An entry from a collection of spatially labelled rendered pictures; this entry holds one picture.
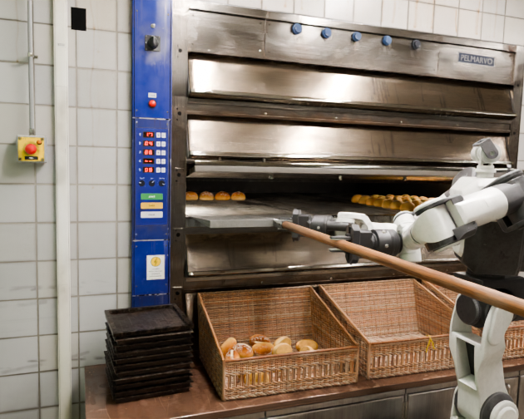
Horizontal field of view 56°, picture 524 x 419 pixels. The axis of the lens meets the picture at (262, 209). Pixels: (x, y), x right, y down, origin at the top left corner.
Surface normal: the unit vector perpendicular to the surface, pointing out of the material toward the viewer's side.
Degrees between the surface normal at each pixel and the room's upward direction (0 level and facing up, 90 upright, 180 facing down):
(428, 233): 95
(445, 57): 92
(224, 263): 70
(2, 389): 90
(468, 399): 92
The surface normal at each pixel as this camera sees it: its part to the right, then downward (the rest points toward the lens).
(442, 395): 0.34, 0.13
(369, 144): 0.33, -0.24
